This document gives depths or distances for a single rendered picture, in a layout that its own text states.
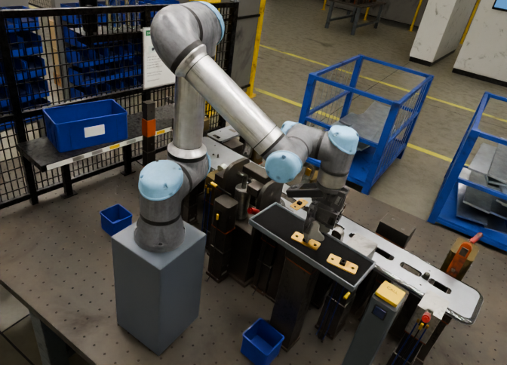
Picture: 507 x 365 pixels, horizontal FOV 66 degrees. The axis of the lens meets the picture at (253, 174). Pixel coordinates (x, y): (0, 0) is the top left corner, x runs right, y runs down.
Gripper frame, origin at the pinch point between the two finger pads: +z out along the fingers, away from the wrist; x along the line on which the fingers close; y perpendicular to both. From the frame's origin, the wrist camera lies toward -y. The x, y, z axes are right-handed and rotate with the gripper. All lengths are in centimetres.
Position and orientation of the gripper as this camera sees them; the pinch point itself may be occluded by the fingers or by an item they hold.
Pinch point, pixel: (307, 236)
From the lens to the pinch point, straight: 116.9
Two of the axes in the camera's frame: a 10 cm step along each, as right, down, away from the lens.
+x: 5.1, -4.0, 7.6
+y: 8.5, 3.8, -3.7
